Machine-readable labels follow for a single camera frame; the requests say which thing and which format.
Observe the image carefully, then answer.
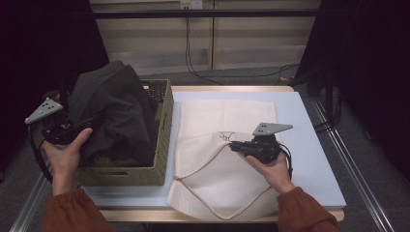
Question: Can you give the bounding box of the black wall cable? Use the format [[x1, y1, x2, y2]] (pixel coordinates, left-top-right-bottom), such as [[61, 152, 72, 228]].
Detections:
[[184, 8, 301, 86]]

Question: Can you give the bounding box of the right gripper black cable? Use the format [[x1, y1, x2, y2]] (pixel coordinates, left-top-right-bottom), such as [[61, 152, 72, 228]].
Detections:
[[278, 143, 294, 181]]

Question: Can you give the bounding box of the dark garment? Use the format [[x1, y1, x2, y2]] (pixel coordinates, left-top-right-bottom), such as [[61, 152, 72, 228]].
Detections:
[[68, 60, 159, 167]]

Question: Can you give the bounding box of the person's left hand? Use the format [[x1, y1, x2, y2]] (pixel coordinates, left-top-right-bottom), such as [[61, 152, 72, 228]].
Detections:
[[41, 128, 94, 183]]

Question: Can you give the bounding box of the white wall socket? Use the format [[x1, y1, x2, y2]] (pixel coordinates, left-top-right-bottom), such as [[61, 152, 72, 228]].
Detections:
[[179, 0, 204, 10]]

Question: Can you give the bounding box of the black horizontal bar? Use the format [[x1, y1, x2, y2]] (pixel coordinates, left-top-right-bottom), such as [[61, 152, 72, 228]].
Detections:
[[91, 9, 323, 19]]

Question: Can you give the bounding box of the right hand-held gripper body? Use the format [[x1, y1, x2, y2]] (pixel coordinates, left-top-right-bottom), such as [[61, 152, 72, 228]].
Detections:
[[249, 122, 294, 164]]

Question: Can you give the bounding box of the person's right hand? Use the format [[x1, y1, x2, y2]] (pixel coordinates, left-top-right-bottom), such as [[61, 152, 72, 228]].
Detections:
[[245, 151, 296, 195]]

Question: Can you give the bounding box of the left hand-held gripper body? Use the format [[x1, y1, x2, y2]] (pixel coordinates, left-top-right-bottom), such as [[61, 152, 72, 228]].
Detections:
[[24, 97, 81, 145]]

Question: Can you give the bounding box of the metal floor rail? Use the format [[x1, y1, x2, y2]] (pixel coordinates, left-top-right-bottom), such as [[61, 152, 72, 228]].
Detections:
[[310, 96, 395, 232], [9, 173, 52, 232]]

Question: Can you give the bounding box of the cream mesh laundry bag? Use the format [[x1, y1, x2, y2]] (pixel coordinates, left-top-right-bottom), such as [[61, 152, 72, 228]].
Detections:
[[166, 99, 281, 221]]

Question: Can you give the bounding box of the pale blue table mat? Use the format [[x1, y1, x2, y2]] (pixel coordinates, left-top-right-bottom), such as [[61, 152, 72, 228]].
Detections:
[[81, 90, 347, 209]]

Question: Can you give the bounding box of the black stand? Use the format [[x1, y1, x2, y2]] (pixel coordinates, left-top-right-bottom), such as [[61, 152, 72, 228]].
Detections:
[[291, 57, 342, 130], [58, 80, 73, 105]]

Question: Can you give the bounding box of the black floor cable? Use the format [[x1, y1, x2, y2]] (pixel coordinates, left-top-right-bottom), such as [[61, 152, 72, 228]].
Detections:
[[313, 119, 339, 133]]

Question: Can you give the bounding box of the green woven basket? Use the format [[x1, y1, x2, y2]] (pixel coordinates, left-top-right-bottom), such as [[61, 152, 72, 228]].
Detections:
[[76, 78, 175, 188]]

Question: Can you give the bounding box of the black curtain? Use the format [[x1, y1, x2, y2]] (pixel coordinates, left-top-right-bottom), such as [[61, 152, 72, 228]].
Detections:
[[0, 0, 110, 175], [294, 0, 410, 182]]

